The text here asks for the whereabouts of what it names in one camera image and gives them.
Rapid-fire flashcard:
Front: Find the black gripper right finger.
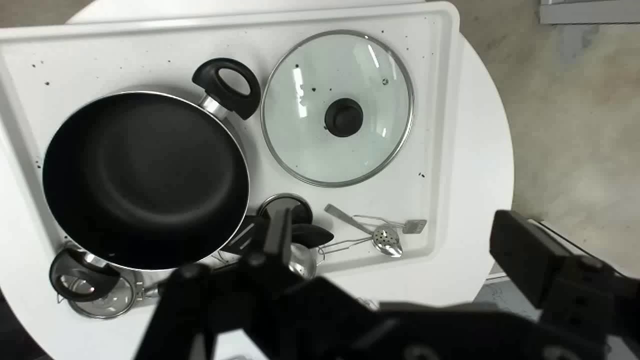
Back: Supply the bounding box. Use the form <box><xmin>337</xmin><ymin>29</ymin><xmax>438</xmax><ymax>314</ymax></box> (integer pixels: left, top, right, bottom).
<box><xmin>488</xmin><ymin>208</ymin><xmax>640</xmax><ymax>360</ymax></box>

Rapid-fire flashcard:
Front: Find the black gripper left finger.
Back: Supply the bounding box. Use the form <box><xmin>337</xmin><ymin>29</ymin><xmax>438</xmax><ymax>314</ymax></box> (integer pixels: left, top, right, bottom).
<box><xmin>132</xmin><ymin>205</ymin><xmax>376</xmax><ymax>360</ymax></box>

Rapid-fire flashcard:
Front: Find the glass lid with black knob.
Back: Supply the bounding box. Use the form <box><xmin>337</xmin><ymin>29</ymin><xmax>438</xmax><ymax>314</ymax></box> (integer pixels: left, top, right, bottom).
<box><xmin>260</xmin><ymin>28</ymin><xmax>417</xmax><ymax>188</ymax></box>

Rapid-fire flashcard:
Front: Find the steel spoon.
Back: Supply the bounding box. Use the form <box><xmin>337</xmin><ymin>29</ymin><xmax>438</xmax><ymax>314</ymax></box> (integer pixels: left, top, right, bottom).
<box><xmin>325</xmin><ymin>201</ymin><xmax>406</xmax><ymax>259</ymax></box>

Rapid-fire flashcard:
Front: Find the small steel cup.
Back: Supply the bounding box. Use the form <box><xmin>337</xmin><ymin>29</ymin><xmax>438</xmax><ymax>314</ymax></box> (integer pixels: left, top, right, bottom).
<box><xmin>64</xmin><ymin>266</ymin><xmax>162</xmax><ymax>322</ymax></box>

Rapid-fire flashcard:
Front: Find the white plastic tray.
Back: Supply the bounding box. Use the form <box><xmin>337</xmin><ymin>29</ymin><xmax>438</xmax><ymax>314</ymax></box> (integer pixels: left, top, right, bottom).
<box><xmin>0</xmin><ymin>0</ymin><xmax>462</xmax><ymax>275</ymax></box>

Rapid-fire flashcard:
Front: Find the grey flat board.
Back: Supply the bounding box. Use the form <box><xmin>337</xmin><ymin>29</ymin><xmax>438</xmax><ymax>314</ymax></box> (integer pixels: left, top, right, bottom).
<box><xmin>539</xmin><ymin>0</ymin><xmax>640</xmax><ymax>25</ymax></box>

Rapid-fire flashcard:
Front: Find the steel utensil with flat handle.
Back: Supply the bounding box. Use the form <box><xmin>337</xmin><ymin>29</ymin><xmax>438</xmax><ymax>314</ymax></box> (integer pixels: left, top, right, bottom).
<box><xmin>318</xmin><ymin>211</ymin><xmax>428</xmax><ymax>259</ymax></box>

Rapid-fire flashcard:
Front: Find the black pot with loop handles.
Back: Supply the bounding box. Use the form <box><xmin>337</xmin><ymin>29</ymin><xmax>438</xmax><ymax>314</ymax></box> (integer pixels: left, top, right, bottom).
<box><xmin>41</xmin><ymin>56</ymin><xmax>264</xmax><ymax>306</ymax></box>

